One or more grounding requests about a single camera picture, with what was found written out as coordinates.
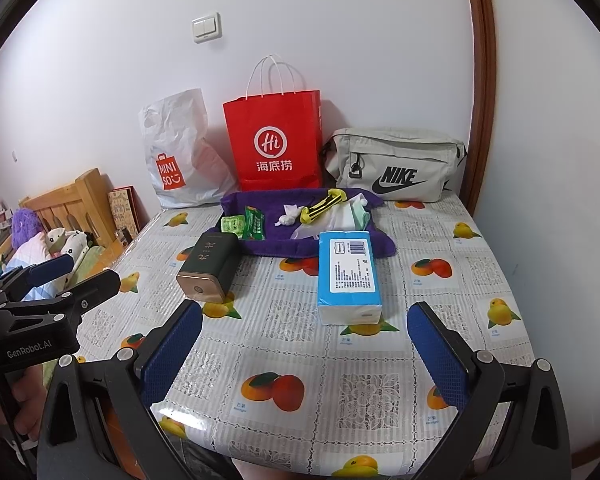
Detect white plastic shopping bag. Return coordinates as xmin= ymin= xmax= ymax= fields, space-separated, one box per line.
xmin=139 ymin=88 xmax=238 ymax=209

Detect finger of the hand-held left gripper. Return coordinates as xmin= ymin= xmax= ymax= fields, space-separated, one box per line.
xmin=0 ymin=270 xmax=122 ymax=328
xmin=0 ymin=254 xmax=76 ymax=306

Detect wooden headboard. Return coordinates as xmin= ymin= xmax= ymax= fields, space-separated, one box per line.
xmin=19 ymin=167 xmax=118 ymax=256

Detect purple towel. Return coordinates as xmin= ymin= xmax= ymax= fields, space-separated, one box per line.
xmin=201 ymin=187 xmax=397 ymax=259

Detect patterned flat box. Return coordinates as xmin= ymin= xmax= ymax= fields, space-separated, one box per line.
xmin=106 ymin=186 xmax=141 ymax=233

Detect light green cloth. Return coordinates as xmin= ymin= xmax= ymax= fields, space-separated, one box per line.
xmin=347 ymin=197 xmax=372 ymax=228

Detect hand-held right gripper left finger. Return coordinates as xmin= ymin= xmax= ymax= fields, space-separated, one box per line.
xmin=36 ymin=300 xmax=241 ymax=480

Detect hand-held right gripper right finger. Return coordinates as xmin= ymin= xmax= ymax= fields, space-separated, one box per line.
xmin=406 ymin=301 xmax=573 ymax=480

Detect dark green snack packet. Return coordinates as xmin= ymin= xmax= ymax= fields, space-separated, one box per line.
xmin=243 ymin=206 xmax=266 ymax=241

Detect purple plush toy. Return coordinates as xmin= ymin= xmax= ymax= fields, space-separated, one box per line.
xmin=11 ymin=207 xmax=42 ymax=250

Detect red paper bag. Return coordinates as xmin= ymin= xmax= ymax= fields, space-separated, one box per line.
xmin=223 ymin=55 xmax=326 ymax=192

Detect white plush toy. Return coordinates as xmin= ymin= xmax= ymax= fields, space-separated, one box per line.
xmin=45 ymin=227 xmax=68 ymax=253
xmin=62 ymin=230 xmax=91 ymax=266

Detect person's left hand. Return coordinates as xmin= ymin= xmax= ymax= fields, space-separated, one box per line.
xmin=7 ymin=362 xmax=51 ymax=433

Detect grey waist bag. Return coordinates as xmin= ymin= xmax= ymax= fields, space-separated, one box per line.
xmin=321 ymin=127 xmax=468 ymax=203

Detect yellow black strap item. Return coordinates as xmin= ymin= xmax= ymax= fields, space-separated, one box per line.
xmin=300 ymin=189 xmax=348 ymax=225

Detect pastel quilt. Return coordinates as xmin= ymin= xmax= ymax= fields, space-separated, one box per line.
xmin=0 ymin=237 xmax=76 ymax=301

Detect white sock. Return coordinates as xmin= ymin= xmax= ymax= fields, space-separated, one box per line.
xmin=276 ymin=203 xmax=306 ymax=228

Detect blue tissue pack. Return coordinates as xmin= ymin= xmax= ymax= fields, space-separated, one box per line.
xmin=316 ymin=230 xmax=383 ymax=326

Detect white wall light switch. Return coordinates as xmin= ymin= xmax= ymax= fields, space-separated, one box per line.
xmin=191 ymin=11 xmax=223 ymax=45

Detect small white plastic bag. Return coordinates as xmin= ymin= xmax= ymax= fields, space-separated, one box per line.
xmin=290 ymin=205 xmax=356 ymax=241

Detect brown wooden door frame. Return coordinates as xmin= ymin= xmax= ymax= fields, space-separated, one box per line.
xmin=461 ymin=0 xmax=497 ymax=216

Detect green bed mat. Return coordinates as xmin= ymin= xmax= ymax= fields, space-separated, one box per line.
xmin=42 ymin=245 xmax=126 ymax=396

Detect dark green gold box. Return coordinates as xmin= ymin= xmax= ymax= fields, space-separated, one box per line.
xmin=176 ymin=232 xmax=241 ymax=305

